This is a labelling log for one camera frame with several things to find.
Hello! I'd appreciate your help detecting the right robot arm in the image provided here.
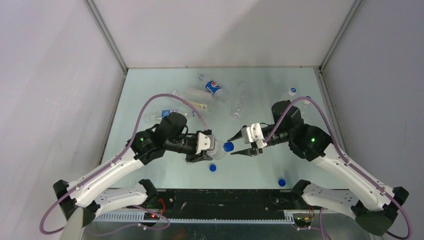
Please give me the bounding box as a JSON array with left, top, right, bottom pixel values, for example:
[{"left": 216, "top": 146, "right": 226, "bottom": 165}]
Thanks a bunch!
[{"left": 233, "top": 100, "right": 409, "bottom": 236}]

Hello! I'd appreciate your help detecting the capped clear bottle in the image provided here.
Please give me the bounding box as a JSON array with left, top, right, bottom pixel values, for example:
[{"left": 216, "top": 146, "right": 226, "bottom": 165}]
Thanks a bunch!
[
  {"left": 279, "top": 87, "right": 297, "bottom": 102},
  {"left": 303, "top": 96, "right": 311, "bottom": 105}
]

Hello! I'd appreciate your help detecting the right circuit board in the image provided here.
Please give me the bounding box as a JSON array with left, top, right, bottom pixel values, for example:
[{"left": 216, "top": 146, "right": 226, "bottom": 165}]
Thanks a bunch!
[{"left": 293, "top": 216, "right": 314, "bottom": 231}]

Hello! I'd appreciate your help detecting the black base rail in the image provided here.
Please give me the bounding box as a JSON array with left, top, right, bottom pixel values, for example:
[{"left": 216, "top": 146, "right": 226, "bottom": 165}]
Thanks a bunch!
[{"left": 158, "top": 189, "right": 308, "bottom": 221}]

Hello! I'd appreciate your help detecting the blue label pepsi bottle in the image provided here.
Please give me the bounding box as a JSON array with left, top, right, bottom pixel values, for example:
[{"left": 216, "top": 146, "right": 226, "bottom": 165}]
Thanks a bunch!
[{"left": 206, "top": 140, "right": 227, "bottom": 160}]

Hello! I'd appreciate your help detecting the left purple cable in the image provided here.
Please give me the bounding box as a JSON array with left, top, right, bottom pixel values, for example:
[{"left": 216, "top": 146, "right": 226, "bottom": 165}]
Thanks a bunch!
[{"left": 39, "top": 94, "right": 208, "bottom": 235}]

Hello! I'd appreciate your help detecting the yellow label clear bottle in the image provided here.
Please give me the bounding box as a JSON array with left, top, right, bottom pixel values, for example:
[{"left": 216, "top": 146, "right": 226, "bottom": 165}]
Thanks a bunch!
[{"left": 172, "top": 88, "right": 214, "bottom": 112}]

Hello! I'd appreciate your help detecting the left circuit board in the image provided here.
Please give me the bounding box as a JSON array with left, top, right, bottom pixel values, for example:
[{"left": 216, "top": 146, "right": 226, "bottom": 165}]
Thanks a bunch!
[{"left": 143, "top": 212, "right": 161, "bottom": 221}]

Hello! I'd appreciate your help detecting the clear unlabelled bottle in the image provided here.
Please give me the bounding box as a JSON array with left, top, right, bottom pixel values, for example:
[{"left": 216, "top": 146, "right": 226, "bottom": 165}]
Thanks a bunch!
[{"left": 230, "top": 82, "right": 249, "bottom": 120}]

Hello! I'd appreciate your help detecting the circuit board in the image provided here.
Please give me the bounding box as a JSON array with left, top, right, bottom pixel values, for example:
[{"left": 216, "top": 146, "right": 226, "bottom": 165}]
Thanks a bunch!
[
  {"left": 293, "top": 216, "right": 314, "bottom": 231},
  {"left": 143, "top": 212, "right": 161, "bottom": 221}
]

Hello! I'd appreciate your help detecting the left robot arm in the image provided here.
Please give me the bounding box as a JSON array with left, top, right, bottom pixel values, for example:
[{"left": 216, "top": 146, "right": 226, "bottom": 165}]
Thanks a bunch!
[{"left": 53, "top": 112, "right": 216, "bottom": 227}]

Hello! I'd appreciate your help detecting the pepsi logo bottle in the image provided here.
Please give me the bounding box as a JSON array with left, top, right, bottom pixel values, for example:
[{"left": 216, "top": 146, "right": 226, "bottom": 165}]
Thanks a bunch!
[{"left": 198, "top": 74, "right": 229, "bottom": 103}]

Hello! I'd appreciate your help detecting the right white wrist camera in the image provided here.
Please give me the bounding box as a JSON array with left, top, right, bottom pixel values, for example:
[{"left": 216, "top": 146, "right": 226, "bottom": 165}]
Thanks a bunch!
[{"left": 241, "top": 123, "right": 267, "bottom": 149}]

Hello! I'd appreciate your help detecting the purple cable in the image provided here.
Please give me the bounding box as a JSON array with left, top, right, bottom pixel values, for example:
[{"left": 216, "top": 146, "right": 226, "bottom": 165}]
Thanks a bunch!
[
  {"left": 263, "top": 96, "right": 414, "bottom": 240},
  {"left": 39, "top": 94, "right": 208, "bottom": 235}
]

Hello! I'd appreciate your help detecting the small blue label bottle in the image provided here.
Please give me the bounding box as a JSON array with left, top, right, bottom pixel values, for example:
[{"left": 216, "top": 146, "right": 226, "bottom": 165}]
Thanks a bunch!
[{"left": 149, "top": 109, "right": 197, "bottom": 123}]

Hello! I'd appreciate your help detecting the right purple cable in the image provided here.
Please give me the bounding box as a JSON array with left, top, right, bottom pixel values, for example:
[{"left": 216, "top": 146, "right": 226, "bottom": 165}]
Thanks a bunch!
[{"left": 263, "top": 96, "right": 414, "bottom": 240}]

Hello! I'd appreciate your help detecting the blue bottle cap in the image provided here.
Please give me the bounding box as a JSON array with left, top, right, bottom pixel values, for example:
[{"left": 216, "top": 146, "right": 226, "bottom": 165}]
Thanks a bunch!
[
  {"left": 277, "top": 178, "right": 287, "bottom": 187},
  {"left": 209, "top": 164, "right": 217, "bottom": 172},
  {"left": 223, "top": 142, "right": 235, "bottom": 153}
]

